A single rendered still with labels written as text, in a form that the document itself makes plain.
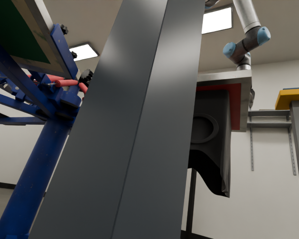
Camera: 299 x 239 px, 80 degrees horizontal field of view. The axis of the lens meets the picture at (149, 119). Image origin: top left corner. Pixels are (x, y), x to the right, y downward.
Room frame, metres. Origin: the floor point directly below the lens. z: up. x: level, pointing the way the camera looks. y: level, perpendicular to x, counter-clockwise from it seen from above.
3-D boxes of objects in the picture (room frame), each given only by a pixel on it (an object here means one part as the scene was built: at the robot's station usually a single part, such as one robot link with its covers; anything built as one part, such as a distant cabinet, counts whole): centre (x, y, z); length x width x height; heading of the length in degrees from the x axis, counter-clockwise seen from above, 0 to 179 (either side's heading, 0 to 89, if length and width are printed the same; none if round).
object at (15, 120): (1.82, 1.35, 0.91); 1.34 x 0.41 x 0.08; 61
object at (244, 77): (0.99, -0.16, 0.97); 0.79 x 0.58 x 0.04; 61
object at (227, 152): (0.85, -0.41, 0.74); 0.45 x 0.03 x 0.43; 151
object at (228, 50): (0.73, -0.40, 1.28); 0.11 x 0.11 x 0.08; 29
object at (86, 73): (0.90, 0.41, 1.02); 0.07 x 0.06 x 0.07; 61
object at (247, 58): (0.79, -0.47, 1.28); 0.09 x 0.08 x 0.11; 119
